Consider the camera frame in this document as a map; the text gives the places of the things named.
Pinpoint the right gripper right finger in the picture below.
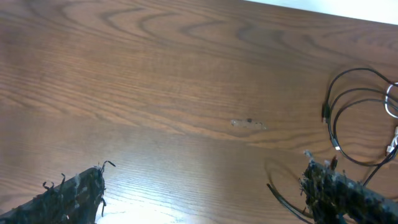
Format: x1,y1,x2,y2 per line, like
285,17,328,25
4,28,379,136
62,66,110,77
300,151,397,224

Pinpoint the black usb cable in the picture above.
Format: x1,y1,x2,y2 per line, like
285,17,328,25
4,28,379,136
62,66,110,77
266,87,398,224
320,67,398,125

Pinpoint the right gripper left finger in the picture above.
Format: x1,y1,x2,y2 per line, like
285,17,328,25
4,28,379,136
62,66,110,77
1,161,114,224

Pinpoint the white usb cable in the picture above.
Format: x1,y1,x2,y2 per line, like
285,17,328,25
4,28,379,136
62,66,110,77
384,81,398,157

